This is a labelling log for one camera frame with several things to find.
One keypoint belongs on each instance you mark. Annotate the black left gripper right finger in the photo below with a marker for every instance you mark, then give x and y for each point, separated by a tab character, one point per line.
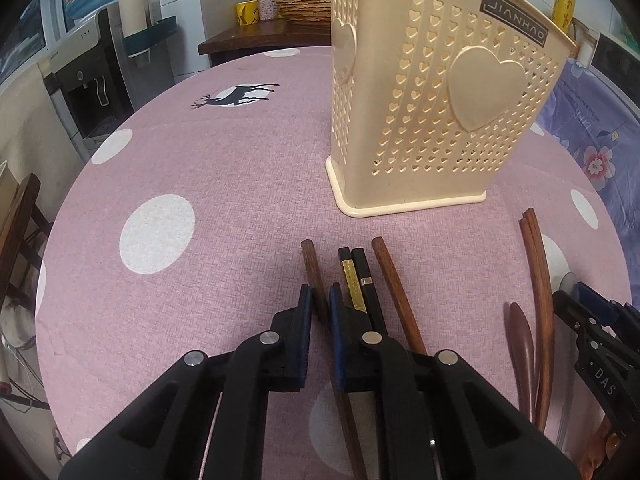
436	417

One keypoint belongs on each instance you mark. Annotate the translucent plastic spoon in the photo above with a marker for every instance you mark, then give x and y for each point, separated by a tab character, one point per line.
568	283

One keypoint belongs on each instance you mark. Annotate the black chopstick thin band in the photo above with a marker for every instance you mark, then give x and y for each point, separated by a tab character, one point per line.
369	293

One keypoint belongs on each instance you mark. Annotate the pink polka dot tablecloth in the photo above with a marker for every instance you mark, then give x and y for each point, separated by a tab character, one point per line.
183	233

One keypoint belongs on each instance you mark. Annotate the water dispenser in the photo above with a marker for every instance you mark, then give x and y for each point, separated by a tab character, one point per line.
101	85

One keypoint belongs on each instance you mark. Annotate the dark wooden side table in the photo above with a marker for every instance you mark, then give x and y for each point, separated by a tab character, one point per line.
240	41

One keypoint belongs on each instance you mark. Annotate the wooden handled dark spoon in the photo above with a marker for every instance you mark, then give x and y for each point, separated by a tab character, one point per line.
400	299

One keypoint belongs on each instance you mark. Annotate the purple floral cloth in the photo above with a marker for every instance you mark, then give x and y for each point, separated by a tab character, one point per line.
602	135

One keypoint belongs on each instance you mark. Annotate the yellow mug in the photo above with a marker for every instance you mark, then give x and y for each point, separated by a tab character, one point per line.
247	12

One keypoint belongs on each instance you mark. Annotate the brown wooden chopstick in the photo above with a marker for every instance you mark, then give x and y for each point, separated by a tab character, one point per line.
343	405

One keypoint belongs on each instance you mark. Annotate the beige perforated utensil holder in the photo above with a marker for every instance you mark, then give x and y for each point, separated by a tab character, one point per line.
429	97

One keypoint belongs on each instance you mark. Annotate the yellow package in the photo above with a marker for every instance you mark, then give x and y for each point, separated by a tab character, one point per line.
562	14

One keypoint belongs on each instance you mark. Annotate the white microwave oven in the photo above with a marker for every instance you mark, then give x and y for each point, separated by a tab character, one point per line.
618	64

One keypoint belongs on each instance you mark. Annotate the wooden chair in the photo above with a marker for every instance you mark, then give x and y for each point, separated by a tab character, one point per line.
23	210

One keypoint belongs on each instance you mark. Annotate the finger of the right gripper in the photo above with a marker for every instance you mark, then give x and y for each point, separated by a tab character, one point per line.
602	310
579	320

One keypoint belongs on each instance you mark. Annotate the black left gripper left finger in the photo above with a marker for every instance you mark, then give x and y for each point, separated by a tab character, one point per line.
205	417

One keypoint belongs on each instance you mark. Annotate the black chopstick gold band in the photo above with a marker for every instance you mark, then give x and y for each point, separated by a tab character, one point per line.
351	279

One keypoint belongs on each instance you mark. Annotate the woven wicker basket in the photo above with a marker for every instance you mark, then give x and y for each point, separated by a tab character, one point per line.
315	13

